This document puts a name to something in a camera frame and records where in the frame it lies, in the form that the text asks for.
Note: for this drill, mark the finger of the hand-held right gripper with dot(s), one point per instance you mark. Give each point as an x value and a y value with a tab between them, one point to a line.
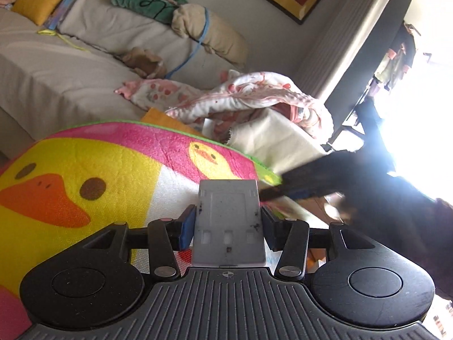
311	179

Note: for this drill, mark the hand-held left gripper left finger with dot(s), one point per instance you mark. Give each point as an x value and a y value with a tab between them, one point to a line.
187	228

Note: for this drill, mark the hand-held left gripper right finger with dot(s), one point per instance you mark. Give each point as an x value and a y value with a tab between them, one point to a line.
269	228

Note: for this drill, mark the grey electronic device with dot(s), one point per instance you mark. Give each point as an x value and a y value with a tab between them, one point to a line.
230	219

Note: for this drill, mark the beige cloth cover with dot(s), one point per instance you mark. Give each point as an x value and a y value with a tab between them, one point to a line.
276	141

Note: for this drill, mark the pink floral blanket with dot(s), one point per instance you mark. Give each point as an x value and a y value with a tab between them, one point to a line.
247	99

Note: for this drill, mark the duck print play mat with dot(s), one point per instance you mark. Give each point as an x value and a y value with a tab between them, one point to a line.
106	156

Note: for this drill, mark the orange flat sheet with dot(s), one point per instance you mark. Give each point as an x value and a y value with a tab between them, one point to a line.
162	120

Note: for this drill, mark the hanging clothes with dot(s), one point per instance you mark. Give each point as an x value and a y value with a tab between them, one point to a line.
396	60

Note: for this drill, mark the brown plush toy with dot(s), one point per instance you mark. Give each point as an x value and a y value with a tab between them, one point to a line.
141	60

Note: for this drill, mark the beige pillow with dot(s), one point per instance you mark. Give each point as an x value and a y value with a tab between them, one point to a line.
212	32

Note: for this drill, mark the grey covered sofa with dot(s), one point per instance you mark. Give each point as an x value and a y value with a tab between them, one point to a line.
53	67

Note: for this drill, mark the green plush toy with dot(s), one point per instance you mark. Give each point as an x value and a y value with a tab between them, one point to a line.
145	1

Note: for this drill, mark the blue patterned book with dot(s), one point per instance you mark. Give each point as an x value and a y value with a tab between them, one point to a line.
63	9

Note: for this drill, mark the yellow cushion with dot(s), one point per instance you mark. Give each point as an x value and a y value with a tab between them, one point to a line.
39	0

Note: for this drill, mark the dark door frame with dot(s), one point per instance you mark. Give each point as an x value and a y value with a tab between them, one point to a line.
371	35

